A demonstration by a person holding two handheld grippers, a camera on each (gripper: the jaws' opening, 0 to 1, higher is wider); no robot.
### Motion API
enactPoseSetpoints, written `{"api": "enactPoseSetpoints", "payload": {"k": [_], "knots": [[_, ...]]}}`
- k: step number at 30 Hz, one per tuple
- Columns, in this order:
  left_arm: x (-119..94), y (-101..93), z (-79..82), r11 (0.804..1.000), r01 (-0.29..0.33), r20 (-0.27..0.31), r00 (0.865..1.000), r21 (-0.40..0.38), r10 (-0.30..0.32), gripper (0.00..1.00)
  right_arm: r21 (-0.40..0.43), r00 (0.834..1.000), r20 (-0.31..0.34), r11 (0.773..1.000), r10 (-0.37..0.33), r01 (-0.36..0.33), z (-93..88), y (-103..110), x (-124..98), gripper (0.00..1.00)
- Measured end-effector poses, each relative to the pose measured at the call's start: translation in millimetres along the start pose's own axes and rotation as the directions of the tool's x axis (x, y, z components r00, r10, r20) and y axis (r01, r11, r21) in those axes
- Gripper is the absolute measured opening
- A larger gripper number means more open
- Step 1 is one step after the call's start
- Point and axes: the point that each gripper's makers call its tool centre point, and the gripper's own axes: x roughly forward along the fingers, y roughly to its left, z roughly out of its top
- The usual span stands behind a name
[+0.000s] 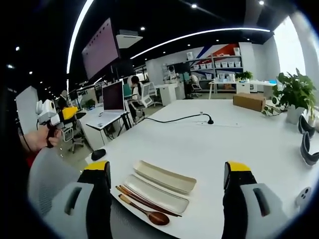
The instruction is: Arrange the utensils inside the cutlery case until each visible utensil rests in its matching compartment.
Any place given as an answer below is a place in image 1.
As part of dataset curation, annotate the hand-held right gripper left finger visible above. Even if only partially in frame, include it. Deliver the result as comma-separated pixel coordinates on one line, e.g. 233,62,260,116
51,160,113,239

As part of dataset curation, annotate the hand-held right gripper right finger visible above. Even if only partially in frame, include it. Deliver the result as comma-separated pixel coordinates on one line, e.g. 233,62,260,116
222,161,288,239

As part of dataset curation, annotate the dark wooden chopstick utensil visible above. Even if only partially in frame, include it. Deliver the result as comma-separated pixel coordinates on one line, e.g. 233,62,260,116
119,184,182,217
115,185,179,218

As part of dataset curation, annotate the wooden spoon utensil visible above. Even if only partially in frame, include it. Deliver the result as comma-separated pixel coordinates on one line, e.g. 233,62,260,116
118,194,170,227

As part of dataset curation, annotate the beige cutlery case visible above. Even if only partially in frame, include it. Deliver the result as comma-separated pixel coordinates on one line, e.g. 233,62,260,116
123,159,197,215

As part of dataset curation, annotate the person's left hand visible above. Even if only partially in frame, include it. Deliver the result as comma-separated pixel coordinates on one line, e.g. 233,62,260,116
24,127,63,153

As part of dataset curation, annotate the grey swivel chair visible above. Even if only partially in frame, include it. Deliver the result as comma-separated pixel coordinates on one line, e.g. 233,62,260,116
60,123,86,153

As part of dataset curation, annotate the white office desk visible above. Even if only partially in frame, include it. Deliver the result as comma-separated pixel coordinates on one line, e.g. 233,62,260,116
85,106,131,151

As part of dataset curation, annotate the white desktop monitor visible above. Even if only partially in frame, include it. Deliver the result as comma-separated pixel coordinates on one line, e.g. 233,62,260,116
102,80,126,113

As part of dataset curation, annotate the person's red sleeve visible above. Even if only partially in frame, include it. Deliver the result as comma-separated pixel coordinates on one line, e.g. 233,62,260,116
24,149,39,168

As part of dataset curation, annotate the black computer mouse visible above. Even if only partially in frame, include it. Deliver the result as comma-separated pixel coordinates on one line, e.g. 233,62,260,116
91,148,107,161

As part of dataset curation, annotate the grey mesh office chair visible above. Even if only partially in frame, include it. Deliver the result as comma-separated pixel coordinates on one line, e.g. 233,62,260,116
27,146,87,218

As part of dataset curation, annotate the white phone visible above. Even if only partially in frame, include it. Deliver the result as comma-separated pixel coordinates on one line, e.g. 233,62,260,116
295,186,312,208

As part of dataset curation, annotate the large hanging display screen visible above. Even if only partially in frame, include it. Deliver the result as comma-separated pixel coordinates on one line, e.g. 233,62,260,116
81,17,121,81

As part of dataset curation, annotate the white office chair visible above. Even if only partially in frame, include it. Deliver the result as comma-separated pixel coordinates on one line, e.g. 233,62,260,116
129,82,161,110

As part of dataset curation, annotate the white power strip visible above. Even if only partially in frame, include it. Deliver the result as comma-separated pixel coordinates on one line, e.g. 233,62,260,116
196,120,242,128

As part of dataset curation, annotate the dark grey shoe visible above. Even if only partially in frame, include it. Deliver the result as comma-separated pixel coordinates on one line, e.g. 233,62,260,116
300,131,319,167
298,115,316,139

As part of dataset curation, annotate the ceiling air conditioner unit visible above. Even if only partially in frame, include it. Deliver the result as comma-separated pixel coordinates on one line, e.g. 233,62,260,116
115,29,144,49

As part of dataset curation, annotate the brown cardboard box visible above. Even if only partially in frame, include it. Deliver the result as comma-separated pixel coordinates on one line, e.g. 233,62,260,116
232,92,267,112

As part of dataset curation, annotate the green plant in white pot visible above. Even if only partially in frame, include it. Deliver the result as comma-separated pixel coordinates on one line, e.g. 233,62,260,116
261,68,319,125

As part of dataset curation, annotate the small green plant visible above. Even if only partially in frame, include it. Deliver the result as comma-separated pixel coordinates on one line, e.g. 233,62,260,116
235,70,254,82

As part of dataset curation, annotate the shelf with white bins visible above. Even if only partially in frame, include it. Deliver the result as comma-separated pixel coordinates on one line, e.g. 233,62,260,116
185,41,244,95

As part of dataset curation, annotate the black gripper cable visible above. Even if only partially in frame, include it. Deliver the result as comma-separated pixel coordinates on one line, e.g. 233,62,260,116
15,119,33,153

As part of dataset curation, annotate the black power cable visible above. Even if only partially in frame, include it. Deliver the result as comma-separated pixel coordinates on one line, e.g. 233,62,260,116
144,113,214,125

